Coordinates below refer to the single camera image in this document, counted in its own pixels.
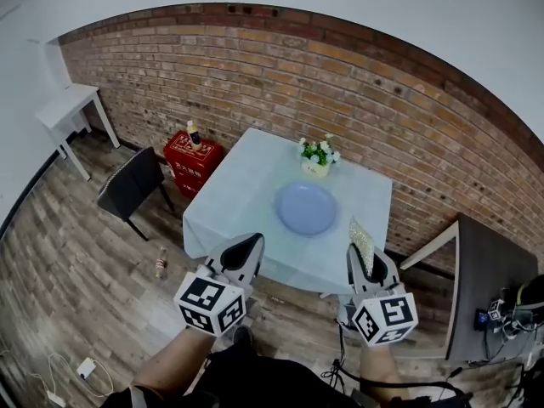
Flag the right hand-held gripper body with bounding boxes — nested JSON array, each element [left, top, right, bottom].
[[351, 282, 420, 348]]

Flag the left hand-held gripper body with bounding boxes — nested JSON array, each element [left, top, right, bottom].
[[173, 263, 254, 337]]

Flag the yellow-green sponge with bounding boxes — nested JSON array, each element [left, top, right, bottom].
[[348, 215, 376, 278]]

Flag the large blue plate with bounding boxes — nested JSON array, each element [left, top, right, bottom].
[[274, 181, 340, 238]]

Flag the person's right forearm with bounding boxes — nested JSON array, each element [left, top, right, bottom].
[[360, 344, 411, 399]]

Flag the person's left forearm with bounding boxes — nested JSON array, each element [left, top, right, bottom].
[[133, 327, 213, 399]]

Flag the person's dark shoe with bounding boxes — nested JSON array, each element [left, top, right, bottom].
[[232, 325, 254, 350]]

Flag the light blue tablecloth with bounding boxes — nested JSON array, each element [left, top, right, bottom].
[[182, 127, 394, 295]]

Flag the person's black clothing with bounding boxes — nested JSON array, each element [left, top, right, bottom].
[[99, 346, 362, 408]]

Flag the red box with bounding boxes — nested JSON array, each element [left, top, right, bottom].
[[163, 130, 224, 199]]

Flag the dark-topped table with white legs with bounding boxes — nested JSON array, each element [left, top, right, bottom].
[[399, 212, 540, 363]]

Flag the dark chair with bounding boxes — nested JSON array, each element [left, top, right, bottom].
[[97, 145, 176, 242]]

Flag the bottle with white cap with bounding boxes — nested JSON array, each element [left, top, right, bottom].
[[186, 120, 203, 151]]

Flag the white flowers in cream pot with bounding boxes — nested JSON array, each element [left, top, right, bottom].
[[297, 133, 342, 179]]

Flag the black equipment stand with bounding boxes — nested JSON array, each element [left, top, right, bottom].
[[509, 346, 544, 408]]

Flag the white side table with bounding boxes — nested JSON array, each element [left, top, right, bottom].
[[35, 83, 120, 182]]

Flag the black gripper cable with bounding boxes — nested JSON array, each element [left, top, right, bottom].
[[320, 319, 473, 408]]

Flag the black headset gear with straps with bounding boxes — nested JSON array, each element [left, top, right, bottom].
[[505, 274, 544, 335]]

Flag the white power adapter with cable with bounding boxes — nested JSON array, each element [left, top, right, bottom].
[[0, 350, 116, 407]]

